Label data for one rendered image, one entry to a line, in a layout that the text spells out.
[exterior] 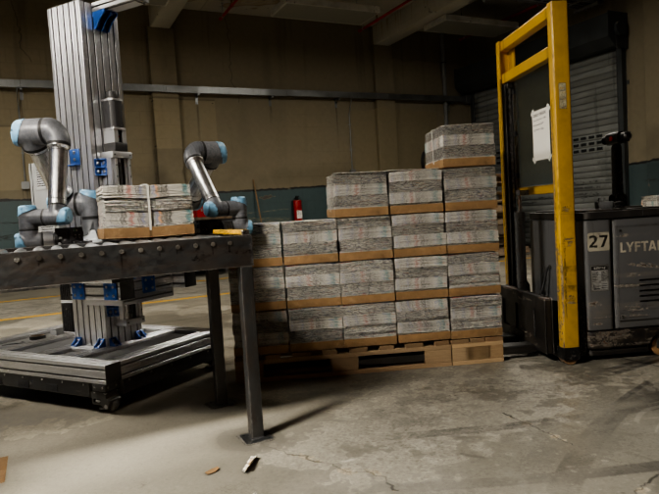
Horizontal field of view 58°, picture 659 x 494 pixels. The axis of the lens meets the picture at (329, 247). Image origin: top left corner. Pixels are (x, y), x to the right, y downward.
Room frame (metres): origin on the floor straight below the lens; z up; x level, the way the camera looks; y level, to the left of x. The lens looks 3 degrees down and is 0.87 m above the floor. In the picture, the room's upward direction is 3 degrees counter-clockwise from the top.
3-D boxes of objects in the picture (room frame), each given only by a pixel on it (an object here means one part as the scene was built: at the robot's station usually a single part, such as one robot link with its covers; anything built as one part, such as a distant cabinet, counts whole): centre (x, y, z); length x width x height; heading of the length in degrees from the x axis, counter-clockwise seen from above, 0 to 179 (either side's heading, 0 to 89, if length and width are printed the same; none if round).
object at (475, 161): (3.35, -0.75, 0.63); 0.38 x 0.29 x 0.97; 5
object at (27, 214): (2.55, 1.27, 0.92); 0.11 x 0.08 x 0.11; 89
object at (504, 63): (3.72, -1.16, 0.97); 0.09 x 0.09 x 1.75; 5
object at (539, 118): (3.39, -1.20, 1.28); 0.57 x 0.01 x 0.65; 5
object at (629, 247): (3.42, -1.55, 0.40); 0.69 x 0.55 x 0.80; 5
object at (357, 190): (3.30, -0.16, 0.95); 0.38 x 0.29 x 0.23; 6
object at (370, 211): (3.30, -0.16, 0.86); 0.38 x 0.29 x 0.04; 6
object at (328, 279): (3.28, -0.03, 0.42); 1.17 x 0.39 x 0.83; 95
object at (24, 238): (2.55, 1.29, 0.82); 0.11 x 0.08 x 0.09; 116
